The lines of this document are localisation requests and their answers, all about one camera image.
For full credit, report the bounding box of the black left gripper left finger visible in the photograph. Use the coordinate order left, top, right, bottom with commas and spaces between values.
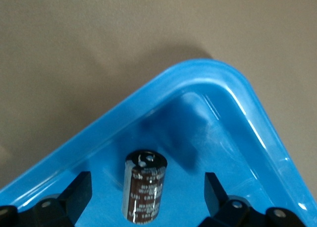
0, 171, 93, 227

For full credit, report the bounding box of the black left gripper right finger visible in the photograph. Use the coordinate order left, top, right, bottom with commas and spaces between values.
199, 172, 309, 227

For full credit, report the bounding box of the dark cylindrical capacitor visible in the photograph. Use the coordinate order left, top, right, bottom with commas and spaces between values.
122, 150, 169, 224

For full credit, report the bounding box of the blue plastic tray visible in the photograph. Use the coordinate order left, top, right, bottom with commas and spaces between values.
0, 58, 317, 227

